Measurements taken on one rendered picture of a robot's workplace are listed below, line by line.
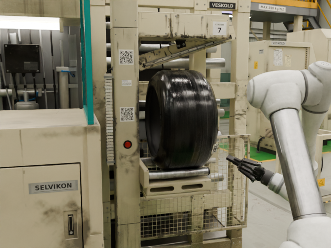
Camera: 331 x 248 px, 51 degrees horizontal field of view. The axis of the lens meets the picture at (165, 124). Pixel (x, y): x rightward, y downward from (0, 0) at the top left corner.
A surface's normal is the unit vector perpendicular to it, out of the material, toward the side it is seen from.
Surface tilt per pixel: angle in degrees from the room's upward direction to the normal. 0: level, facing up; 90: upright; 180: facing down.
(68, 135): 90
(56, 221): 90
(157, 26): 90
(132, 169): 90
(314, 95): 111
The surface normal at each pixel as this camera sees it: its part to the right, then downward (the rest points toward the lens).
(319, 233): -0.16, -0.49
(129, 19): 0.26, 0.15
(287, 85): 0.02, -0.36
